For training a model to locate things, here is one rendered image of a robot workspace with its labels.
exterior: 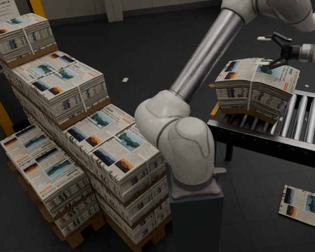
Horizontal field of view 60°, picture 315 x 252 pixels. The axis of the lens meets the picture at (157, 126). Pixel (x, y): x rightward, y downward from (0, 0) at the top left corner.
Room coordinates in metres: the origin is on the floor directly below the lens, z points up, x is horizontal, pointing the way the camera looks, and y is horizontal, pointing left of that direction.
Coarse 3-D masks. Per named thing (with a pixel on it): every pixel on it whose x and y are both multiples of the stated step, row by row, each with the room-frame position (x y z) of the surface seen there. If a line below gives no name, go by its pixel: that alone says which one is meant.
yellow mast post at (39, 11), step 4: (28, 0) 2.53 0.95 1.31; (32, 0) 2.49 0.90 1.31; (36, 0) 2.51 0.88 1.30; (40, 0) 2.53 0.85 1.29; (32, 4) 2.48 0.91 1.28; (36, 4) 2.50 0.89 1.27; (40, 4) 2.52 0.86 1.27; (32, 8) 2.47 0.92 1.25; (36, 8) 2.49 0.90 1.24; (40, 8) 2.51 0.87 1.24; (32, 12) 2.54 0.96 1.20; (36, 12) 2.48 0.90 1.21; (40, 12) 2.50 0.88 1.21; (44, 12) 2.53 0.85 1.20; (44, 16) 2.52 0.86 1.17
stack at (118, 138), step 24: (48, 120) 1.45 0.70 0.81; (96, 120) 1.37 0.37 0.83; (120, 120) 1.33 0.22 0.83; (72, 144) 1.23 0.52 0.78; (96, 144) 1.14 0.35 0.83; (120, 144) 1.12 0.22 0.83; (144, 144) 1.09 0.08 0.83; (96, 168) 1.04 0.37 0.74; (120, 168) 0.94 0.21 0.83; (144, 168) 0.96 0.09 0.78; (120, 192) 0.87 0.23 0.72; (144, 192) 0.95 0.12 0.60
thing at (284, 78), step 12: (276, 72) 1.30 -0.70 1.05; (288, 72) 1.31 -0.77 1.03; (264, 84) 1.20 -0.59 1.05; (276, 84) 1.19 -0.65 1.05; (288, 84) 1.20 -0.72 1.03; (264, 96) 1.19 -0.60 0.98; (276, 96) 1.16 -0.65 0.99; (288, 96) 1.13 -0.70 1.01; (252, 108) 1.22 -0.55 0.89; (264, 108) 1.18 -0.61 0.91; (276, 108) 1.14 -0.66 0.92
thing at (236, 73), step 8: (232, 64) 1.50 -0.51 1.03; (240, 64) 1.46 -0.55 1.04; (248, 64) 1.42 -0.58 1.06; (224, 72) 1.41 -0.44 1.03; (232, 72) 1.38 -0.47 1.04; (240, 72) 1.35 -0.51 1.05; (216, 80) 1.35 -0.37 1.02; (224, 80) 1.31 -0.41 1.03; (232, 80) 1.29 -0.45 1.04; (240, 80) 1.27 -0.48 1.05; (216, 88) 1.34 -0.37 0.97; (224, 88) 1.32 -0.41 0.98; (232, 88) 1.29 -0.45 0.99; (240, 88) 1.26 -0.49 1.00; (224, 96) 1.31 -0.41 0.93; (232, 96) 1.29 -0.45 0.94; (240, 96) 1.26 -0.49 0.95; (224, 104) 1.30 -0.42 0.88; (232, 104) 1.27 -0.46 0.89; (240, 104) 1.25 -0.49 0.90
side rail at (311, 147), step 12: (216, 132) 1.20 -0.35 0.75; (228, 132) 1.16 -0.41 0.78; (240, 132) 1.12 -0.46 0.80; (252, 132) 1.11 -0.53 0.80; (264, 132) 1.10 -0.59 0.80; (240, 144) 1.12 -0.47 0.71; (252, 144) 1.08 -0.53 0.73; (264, 144) 1.05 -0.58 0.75; (276, 144) 1.02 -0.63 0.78; (288, 144) 0.99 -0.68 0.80; (300, 144) 0.97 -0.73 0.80; (312, 144) 0.96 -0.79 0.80; (276, 156) 1.01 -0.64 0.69; (288, 156) 0.98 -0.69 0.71; (300, 156) 0.95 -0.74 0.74; (312, 156) 0.92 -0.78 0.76
